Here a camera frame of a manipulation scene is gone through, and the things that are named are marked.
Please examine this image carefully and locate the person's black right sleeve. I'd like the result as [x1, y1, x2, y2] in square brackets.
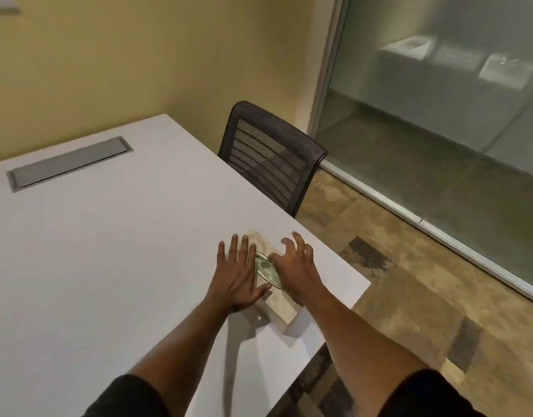
[390, 368, 489, 417]

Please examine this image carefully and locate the person's black sleeve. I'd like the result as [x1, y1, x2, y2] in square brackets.
[82, 374, 171, 417]
[390, 368, 489, 417]

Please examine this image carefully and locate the glass partition wall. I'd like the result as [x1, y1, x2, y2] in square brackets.
[307, 0, 533, 308]

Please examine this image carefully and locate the person's left hand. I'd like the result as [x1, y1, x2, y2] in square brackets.
[204, 233, 273, 316]

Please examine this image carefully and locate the grey table cable lid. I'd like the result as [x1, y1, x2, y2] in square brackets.
[6, 136, 134, 194]

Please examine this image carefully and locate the person's right forearm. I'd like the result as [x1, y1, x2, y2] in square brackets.
[299, 285, 430, 404]

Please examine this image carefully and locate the beige marbled tissue box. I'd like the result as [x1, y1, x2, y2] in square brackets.
[244, 229, 309, 336]

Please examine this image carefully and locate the person's black left sleeve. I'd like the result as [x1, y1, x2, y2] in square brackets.
[82, 374, 171, 417]

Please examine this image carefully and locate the black mesh chair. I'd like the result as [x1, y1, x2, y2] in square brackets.
[217, 101, 328, 219]

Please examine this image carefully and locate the person's left forearm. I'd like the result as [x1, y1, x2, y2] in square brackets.
[126, 295, 232, 417]

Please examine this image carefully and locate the person's right hand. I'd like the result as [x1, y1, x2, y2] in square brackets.
[269, 231, 326, 307]

